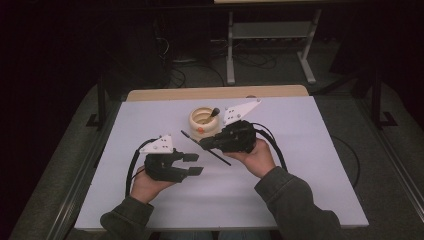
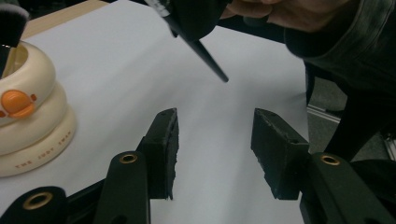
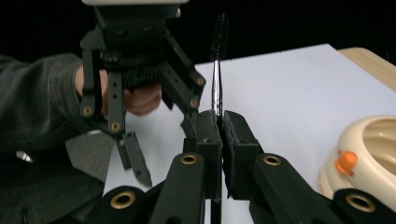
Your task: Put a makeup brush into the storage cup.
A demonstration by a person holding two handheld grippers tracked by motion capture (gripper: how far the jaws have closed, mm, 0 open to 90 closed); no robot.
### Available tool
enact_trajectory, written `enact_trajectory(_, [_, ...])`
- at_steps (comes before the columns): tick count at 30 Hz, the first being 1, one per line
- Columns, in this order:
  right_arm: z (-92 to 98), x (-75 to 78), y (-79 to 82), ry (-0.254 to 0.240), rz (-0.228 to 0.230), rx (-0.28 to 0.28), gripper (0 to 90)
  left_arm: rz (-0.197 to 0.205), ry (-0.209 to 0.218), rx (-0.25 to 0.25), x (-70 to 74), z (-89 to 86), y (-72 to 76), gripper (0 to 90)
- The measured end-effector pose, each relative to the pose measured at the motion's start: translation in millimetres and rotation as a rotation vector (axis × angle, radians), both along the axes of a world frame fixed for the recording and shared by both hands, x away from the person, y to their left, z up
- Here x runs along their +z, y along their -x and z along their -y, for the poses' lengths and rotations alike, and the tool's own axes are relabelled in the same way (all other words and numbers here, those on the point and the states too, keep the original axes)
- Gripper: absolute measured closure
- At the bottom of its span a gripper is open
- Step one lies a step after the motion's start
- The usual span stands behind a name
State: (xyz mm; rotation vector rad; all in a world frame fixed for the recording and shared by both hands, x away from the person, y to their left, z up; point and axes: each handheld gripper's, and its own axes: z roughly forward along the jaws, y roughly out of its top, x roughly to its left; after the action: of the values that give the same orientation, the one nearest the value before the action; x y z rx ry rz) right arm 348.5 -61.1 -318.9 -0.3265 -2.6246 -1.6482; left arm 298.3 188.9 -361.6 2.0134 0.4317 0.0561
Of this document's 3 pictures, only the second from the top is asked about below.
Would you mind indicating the black fluffy makeup brush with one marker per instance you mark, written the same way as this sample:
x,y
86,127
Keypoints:
x,y
11,25

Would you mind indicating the black stand leg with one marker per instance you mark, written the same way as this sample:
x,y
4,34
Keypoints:
x,y
355,124

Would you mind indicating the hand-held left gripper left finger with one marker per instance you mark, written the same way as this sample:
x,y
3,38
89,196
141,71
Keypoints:
x,y
163,155

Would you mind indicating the thin black makeup brush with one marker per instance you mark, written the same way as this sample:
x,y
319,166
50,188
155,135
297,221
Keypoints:
x,y
208,60

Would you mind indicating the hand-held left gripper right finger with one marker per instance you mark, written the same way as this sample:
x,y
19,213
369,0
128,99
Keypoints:
x,y
277,155

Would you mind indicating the wooden table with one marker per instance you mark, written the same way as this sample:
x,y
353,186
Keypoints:
x,y
56,17

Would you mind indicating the cream ringed brush holder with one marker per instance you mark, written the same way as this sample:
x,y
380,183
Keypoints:
x,y
34,133

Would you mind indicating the white table cover board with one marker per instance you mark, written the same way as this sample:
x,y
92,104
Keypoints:
x,y
124,68

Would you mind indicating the aluminium floor rail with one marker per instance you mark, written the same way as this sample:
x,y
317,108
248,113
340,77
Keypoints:
x,y
323,113

